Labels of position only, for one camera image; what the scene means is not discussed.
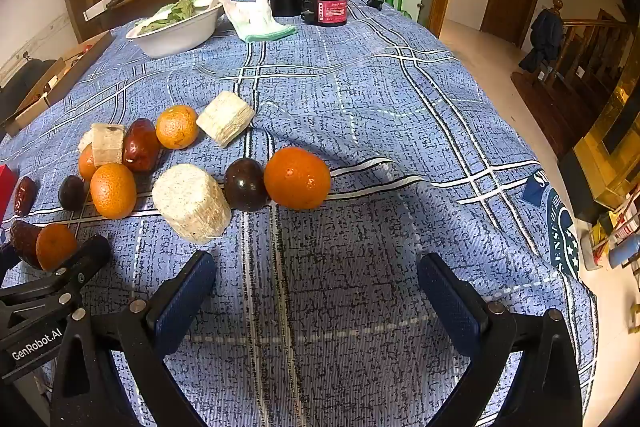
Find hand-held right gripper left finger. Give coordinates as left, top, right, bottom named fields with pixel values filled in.
left=50, top=250, right=218, bottom=427

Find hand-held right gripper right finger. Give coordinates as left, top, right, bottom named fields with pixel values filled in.
left=417, top=252, right=584, bottom=427

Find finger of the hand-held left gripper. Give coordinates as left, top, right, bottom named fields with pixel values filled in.
left=0, top=234, right=112, bottom=327

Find orange tangerine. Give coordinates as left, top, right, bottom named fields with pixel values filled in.
left=78, top=144, right=98, bottom=182
left=263, top=147, right=332, bottom=210
left=90, top=163, right=137, bottom=220
left=155, top=105, right=199, bottom=150
left=35, top=223, right=79, bottom=272

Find wrinkled dark date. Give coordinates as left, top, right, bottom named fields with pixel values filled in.
left=10, top=223, right=45, bottom=270

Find dark purple passion fruit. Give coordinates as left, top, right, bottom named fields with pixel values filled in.
left=223, top=158, right=268, bottom=211
left=58, top=175, right=86, bottom=212

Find wrinkled red date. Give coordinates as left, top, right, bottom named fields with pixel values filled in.
left=13, top=177, right=38, bottom=217

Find thick peeled sugarcane piece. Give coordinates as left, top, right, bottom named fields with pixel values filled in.
left=151, top=164, right=232, bottom=244

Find red cardboard box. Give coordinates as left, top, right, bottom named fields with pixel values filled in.
left=0, top=164, right=19, bottom=222

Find glossy red jujube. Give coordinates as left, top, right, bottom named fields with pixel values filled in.
left=123, top=118, right=162, bottom=172

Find brown cardboard box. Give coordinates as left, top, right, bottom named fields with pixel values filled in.
left=0, top=29, right=114, bottom=138

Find blue plaid tablecloth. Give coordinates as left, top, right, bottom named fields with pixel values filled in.
left=0, top=0, right=599, bottom=427

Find gold framed cabinet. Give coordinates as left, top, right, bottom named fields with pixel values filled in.
left=571, top=42, right=640, bottom=214

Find white bowl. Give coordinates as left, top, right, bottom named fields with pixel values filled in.
left=125, top=0, right=226, bottom=58

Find flat white box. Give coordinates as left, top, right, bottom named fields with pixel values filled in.
left=82, top=0, right=127, bottom=23

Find green leafy vegetables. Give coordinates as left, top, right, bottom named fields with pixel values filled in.
left=137, top=0, right=201, bottom=32

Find dark jacket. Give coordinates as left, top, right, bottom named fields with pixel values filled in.
left=518, top=7, right=567, bottom=76

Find white and green cloth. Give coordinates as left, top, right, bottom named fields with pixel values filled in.
left=220, top=0, right=297, bottom=42

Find wooden stair railing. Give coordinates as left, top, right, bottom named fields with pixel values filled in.
left=530, top=0, right=632, bottom=108

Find black jar with red label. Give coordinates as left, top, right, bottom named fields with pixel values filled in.
left=301, top=0, right=350, bottom=28

